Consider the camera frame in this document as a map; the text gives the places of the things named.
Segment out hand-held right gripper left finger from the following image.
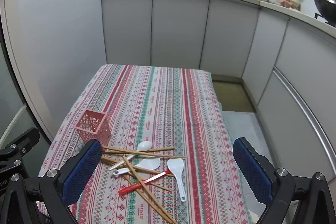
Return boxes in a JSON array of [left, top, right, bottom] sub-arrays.
[[0, 139, 102, 224]]

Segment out grey kitchen cabinets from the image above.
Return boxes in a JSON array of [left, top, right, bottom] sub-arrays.
[[101, 0, 336, 188]]

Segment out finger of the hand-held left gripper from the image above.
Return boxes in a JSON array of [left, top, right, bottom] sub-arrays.
[[0, 127, 41, 161]]

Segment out bunch of wooden chopsticks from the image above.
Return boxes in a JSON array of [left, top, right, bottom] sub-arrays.
[[101, 146, 186, 224]]

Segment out gas stove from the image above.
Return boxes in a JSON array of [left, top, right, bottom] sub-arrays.
[[314, 13, 336, 29]]

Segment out pink lattice utensil holder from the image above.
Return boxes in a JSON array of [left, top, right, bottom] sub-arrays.
[[74, 109, 111, 147]]

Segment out white door frame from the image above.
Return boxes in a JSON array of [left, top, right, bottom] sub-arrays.
[[0, 0, 57, 142]]

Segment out small countertop containers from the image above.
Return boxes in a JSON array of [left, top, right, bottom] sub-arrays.
[[280, 0, 301, 11]]

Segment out white soup spoon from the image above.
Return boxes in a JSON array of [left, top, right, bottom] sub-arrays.
[[109, 141, 153, 171]]

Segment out white plastic rice paddle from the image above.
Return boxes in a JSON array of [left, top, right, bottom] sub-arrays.
[[167, 158, 187, 202], [113, 157, 161, 176]]

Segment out black wok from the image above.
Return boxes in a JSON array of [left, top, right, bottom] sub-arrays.
[[299, 0, 336, 23]]

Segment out striped patterned tablecloth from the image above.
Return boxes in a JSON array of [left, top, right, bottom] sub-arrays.
[[37, 64, 254, 224]]

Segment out brown floor mat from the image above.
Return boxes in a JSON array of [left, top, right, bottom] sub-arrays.
[[212, 80, 256, 113]]

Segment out red plastic spoon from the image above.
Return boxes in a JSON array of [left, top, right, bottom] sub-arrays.
[[118, 170, 172, 195]]

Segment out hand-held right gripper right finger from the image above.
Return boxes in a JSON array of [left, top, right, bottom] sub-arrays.
[[233, 137, 336, 224]]

